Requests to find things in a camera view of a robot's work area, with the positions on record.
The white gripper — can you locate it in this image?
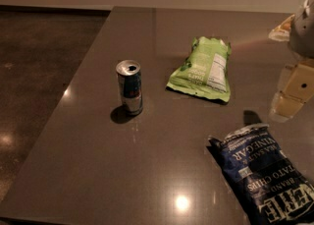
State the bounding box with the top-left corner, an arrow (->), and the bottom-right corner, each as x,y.
268,0 -> 314,123

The silver blue redbull can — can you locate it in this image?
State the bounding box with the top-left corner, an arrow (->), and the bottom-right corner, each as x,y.
116,60 -> 143,115

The green snack bag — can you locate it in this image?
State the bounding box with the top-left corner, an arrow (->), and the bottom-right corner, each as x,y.
167,36 -> 232,103

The blue potato chips bag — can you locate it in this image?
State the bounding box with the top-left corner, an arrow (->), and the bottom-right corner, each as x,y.
208,123 -> 314,225

